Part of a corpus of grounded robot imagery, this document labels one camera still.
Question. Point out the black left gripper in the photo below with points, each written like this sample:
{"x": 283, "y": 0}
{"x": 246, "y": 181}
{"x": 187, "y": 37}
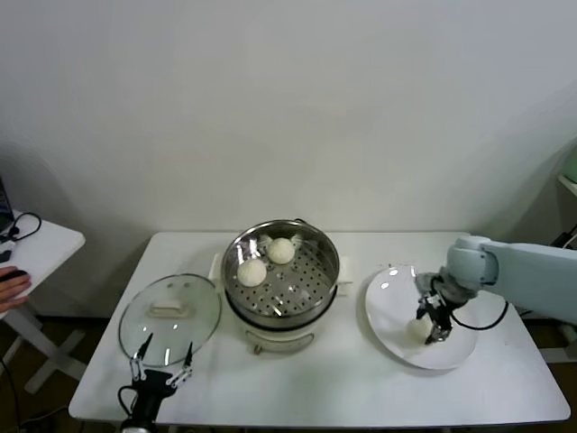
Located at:
{"x": 153, "y": 388}

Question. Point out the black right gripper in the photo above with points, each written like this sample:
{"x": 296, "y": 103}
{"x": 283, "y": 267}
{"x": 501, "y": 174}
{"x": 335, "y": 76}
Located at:
{"x": 439, "y": 315}

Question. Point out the white steamed baozi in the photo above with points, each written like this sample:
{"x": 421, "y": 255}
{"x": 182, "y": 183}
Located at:
{"x": 415, "y": 331}
{"x": 251, "y": 273}
{"x": 281, "y": 250}

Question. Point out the glass pot lid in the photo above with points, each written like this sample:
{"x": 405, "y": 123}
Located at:
{"x": 198, "y": 315}

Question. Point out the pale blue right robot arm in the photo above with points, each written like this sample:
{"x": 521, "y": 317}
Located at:
{"x": 532, "y": 270}

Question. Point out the stainless steel steamer basket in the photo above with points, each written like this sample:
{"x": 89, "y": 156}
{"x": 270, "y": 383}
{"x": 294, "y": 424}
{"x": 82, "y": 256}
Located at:
{"x": 306, "y": 288}

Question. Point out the person's bare hand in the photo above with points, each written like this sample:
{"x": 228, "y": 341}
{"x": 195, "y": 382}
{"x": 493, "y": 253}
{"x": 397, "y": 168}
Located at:
{"x": 13, "y": 291}

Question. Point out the white round plate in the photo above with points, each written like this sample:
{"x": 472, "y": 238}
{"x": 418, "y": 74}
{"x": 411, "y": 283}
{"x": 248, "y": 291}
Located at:
{"x": 387, "y": 306}

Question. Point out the cream electric cooker base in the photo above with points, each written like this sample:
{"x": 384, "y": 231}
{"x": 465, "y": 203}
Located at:
{"x": 279, "y": 340}

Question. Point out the white side table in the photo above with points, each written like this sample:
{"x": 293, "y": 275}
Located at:
{"x": 45, "y": 252}

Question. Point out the small black dongle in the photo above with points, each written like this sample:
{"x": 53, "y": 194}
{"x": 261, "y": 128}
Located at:
{"x": 4, "y": 255}

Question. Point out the white shelf board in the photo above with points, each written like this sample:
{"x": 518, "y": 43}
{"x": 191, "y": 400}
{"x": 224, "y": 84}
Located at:
{"x": 569, "y": 185}

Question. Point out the dark laptop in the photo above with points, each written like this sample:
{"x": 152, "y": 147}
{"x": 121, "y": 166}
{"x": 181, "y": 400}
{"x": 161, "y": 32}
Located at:
{"x": 3, "y": 203}

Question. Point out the white furniture leg frame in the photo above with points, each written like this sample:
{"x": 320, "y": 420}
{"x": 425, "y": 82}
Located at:
{"x": 561, "y": 343}

